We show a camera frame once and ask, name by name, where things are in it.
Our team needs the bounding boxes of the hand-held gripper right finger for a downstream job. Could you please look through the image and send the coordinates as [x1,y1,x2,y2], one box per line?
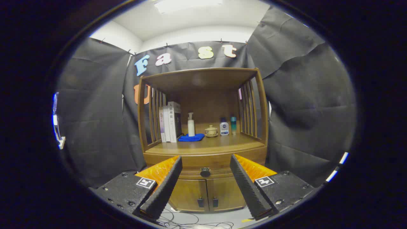
[230,154,315,221]

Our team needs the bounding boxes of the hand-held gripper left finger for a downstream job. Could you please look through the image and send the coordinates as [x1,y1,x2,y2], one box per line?
[92,155,183,223]

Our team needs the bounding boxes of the wooden cabinet door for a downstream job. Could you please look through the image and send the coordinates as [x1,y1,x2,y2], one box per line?
[207,177,247,211]
[169,179,209,212]

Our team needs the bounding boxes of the wooden countertop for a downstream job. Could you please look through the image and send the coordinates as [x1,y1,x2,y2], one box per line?
[146,132,266,156]

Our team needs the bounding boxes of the wooden cabinet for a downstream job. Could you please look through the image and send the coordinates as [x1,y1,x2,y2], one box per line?
[137,67,269,213]

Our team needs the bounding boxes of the blue folded cloth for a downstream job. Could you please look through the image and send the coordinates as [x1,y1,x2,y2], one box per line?
[178,133,205,142]

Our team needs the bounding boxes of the thin white book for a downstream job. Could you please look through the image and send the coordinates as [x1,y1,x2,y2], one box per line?
[163,106,171,142]

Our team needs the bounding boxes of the pale purple book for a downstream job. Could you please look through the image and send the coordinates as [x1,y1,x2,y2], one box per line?
[159,107,166,142]

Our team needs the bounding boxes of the white bottle with blue cap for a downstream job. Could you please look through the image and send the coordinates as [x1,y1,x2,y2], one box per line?
[220,117,230,136]

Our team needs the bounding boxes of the white pump bottle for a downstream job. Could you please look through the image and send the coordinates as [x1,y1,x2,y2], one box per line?
[187,112,196,137]

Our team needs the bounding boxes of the thick white and dark book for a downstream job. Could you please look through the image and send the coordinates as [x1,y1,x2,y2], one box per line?
[168,101,182,143]

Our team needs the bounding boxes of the black floor cables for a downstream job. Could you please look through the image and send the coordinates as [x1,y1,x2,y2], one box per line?
[157,208,234,229]

